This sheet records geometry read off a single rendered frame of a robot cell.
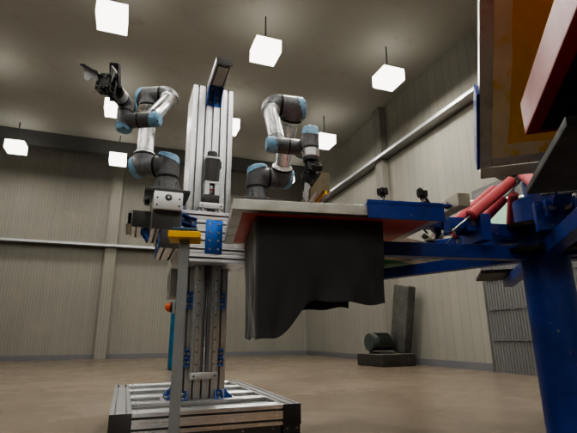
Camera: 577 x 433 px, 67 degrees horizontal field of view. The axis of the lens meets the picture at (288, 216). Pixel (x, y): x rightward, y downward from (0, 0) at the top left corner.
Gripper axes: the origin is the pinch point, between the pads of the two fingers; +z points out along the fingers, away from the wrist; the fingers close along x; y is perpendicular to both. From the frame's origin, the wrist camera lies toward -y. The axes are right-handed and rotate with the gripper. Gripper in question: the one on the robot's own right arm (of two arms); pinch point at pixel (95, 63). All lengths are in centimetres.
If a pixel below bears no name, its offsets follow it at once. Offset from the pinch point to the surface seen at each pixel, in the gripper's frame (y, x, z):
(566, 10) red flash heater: 44, -146, 90
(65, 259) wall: -6, 627, -945
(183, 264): 80, -49, -18
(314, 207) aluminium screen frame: 57, -102, 7
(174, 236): 70, -46, -12
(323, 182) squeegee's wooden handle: 44, -104, -4
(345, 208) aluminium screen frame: 55, -113, 4
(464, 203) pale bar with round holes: 47, -156, -4
